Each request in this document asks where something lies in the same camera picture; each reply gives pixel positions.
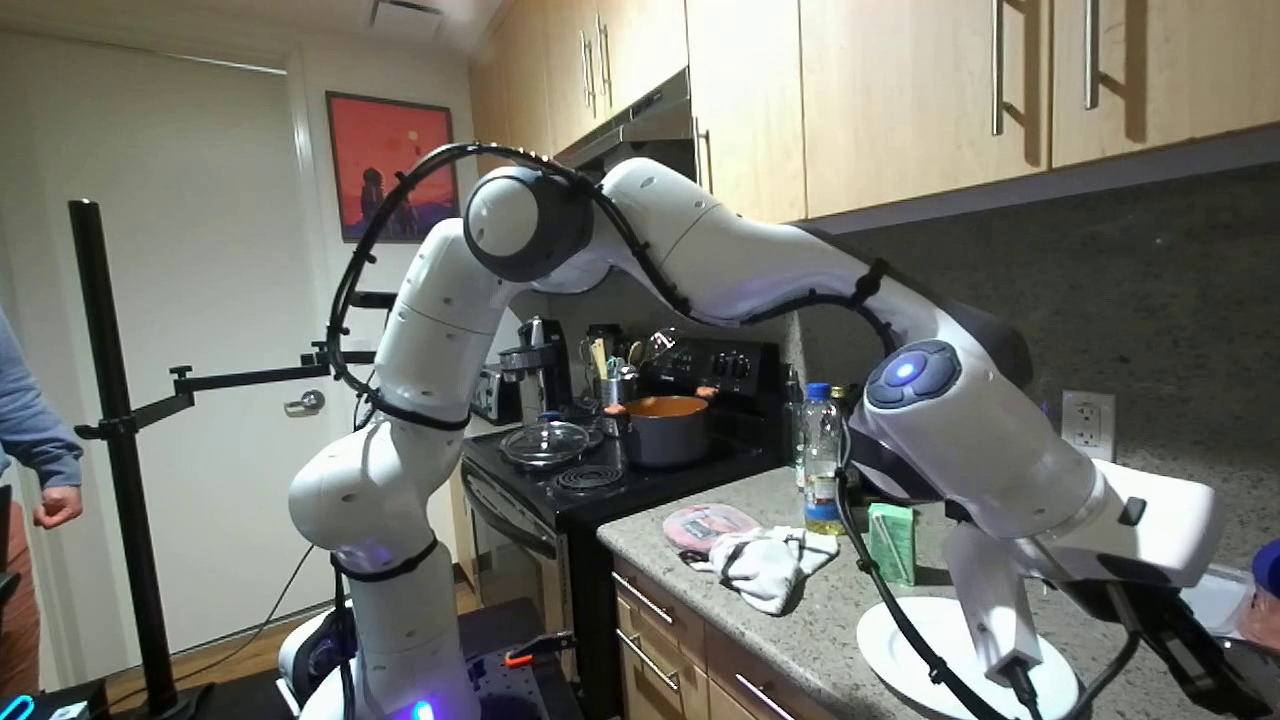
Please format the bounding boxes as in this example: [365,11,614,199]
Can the metal cabinet handle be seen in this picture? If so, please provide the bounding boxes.
[596,16,618,113]
[1080,0,1139,113]
[581,24,599,120]
[695,125,718,205]
[992,0,1053,134]

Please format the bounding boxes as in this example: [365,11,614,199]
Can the red framed picture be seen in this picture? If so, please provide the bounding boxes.
[322,88,464,242]

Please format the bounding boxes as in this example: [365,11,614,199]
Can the wooden base cabinet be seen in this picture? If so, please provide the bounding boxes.
[602,551,872,720]

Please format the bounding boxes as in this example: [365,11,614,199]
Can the blue sleeved forearm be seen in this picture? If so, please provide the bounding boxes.
[0,308,86,491]

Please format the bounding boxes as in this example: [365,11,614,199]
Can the steel pot orange inside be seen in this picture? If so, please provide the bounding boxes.
[613,388,718,471]

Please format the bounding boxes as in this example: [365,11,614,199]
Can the small green carton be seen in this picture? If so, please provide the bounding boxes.
[864,499,925,592]

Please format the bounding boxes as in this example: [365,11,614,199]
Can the pink packaged ham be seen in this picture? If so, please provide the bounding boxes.
[658,499,764,555]

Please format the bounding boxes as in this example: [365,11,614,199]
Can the light wood cabinet door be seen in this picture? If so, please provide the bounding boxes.
[1049,0,1280,172]
[685,0,809,229]
[794,0,1058,220]
[472,0,602,163]
[590,0,692,131]

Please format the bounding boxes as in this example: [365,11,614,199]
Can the ceiling vent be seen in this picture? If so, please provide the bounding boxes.
[365,0,452,30]

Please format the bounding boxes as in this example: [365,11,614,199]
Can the white wall outlet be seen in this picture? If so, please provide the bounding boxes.
[1058,388,1125,467]

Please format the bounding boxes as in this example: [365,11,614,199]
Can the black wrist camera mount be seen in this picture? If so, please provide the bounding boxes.
[1075,555,1277,720]

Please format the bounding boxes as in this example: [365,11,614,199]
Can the plastic oil bottle blue cap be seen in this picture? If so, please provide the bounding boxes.
[791,379,856,559]

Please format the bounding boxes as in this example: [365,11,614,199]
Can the steel range hood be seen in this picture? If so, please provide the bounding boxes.
[550,66,704,182]

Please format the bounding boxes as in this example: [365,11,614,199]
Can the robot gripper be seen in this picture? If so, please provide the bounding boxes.
[948,521,1058,713]

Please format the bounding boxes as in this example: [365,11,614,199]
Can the black camera stand pole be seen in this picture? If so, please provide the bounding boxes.
[66,194,383,720]

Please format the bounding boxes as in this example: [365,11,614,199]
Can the black kitchen stove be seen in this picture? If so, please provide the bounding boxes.
[454,332,791,720]

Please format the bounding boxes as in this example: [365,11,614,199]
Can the silver toaster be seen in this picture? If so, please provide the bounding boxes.
[469,360,528,429]

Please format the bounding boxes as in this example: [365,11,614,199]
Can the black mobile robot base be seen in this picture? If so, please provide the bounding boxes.
[270,596,596,720]

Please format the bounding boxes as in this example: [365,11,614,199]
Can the black box cyan light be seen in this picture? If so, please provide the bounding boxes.
[0,675,110,720]

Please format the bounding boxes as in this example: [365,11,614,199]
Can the black coffee maker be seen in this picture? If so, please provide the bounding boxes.
[512,312,576,420]

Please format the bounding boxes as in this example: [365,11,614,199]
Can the person bare hand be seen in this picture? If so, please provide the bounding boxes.
[31,478,86,535]

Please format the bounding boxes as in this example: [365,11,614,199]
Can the blue water bottle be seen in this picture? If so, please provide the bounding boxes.
[1253,535,1280,604]

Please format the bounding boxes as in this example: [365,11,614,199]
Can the metal drawer handle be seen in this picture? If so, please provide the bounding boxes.
[613,567,681,630]
[727,669,794,720]
[613,623,687,698]

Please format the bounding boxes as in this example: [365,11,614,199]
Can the white crumpled cloth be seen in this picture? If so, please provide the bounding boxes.
[685,521,842,621]

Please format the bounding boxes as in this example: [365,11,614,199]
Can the utensil crock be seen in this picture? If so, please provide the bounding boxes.
[576,316,646,410]

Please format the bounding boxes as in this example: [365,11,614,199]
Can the white round plate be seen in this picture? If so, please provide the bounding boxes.
[850,592,1083,720]

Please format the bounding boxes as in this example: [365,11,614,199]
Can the person brown trousers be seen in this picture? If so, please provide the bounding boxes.
[0,482,38,704]

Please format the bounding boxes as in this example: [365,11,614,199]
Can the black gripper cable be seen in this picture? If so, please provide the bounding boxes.
[836,482,1152,720]

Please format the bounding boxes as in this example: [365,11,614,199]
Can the red handled tool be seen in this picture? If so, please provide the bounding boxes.
[499,629,581,670]

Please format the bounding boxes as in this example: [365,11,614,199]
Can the white room door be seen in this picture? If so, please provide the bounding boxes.
[0,34,344,675]

